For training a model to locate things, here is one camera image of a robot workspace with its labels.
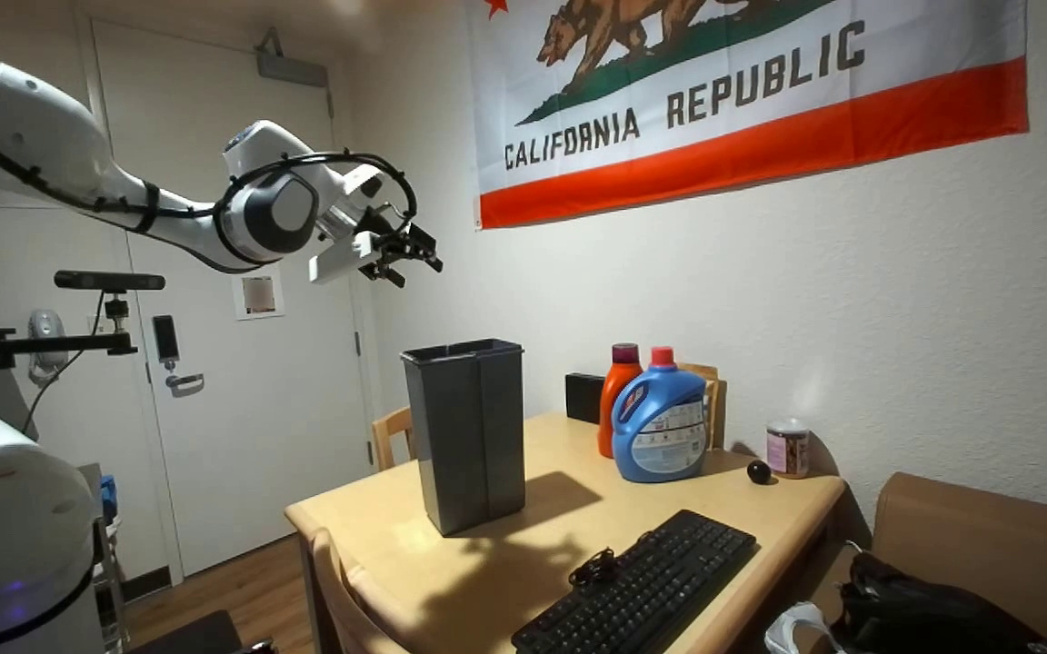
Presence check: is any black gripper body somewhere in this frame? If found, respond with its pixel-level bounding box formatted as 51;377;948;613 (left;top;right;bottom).
343;177;405;267

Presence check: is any tall gray bin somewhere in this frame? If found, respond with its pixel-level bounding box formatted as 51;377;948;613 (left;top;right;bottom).
397;337;532;541

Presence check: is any orange detergent bottle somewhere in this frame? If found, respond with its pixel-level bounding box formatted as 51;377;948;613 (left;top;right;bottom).
598;341;646;461

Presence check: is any portrait photo on door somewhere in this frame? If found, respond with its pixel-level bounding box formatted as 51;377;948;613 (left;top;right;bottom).
233;269;286;323

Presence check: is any wooden chair slatted back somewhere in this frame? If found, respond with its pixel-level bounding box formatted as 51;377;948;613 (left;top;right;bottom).
369;406;416;473

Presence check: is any gray door closer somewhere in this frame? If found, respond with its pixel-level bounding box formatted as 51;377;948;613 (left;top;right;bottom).
253;30;336;90

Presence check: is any white door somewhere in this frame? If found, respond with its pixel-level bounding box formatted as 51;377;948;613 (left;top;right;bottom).
10;14;381;587

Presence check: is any black box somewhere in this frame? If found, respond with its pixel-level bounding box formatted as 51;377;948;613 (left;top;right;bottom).
565;371;609;429

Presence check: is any blue detergent jug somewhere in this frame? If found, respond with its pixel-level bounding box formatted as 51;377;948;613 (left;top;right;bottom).
609;344;717;487

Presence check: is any white round device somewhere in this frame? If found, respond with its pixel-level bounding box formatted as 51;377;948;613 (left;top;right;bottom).
27;306;74;382

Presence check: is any California Republic flag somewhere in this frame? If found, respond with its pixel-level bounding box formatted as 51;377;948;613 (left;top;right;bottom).
462;0;1032;233

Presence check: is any black computer keyboard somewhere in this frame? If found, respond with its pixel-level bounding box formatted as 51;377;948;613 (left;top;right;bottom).
509;504;763;654

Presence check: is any small pink jar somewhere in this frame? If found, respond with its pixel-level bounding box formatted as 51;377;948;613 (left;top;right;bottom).
763;417;820;480

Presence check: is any white plastic bag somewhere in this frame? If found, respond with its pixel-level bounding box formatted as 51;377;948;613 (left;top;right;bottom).
761;601;850;654

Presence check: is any black bag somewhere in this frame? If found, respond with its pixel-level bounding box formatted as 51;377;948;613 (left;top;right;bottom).
831;548;1047;654

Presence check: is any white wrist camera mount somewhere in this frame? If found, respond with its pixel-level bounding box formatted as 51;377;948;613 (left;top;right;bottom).
307;233;371;292

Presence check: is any door handle with lock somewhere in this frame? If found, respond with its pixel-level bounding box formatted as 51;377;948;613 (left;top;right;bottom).
150;313;208;400

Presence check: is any black camera on stand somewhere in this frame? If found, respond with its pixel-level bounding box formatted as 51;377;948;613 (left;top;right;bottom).
0;267;171;369

